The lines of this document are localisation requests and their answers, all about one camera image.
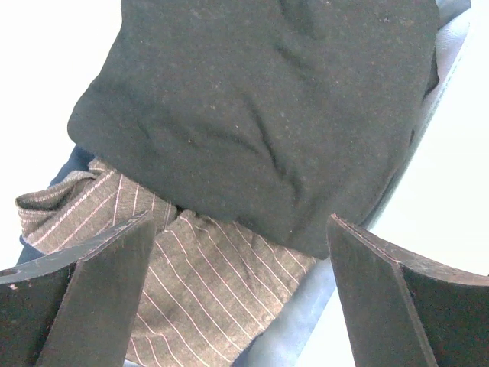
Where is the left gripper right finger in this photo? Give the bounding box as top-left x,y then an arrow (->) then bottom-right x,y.
327,215 -> 488,366

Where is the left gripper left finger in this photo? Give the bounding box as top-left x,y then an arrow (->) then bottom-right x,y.
1,212 -> 156,366

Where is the grey pinstriped shirt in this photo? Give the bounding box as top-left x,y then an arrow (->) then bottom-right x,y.
15,160 -> 314,366

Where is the navy blue sweater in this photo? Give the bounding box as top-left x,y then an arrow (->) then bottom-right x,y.
16,145 -> 95,265

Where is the black garment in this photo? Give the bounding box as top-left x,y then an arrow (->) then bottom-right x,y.
67,1 -> 439,259

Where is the mint green open suitcase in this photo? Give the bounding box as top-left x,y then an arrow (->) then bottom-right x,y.
233,0 -> 471,366

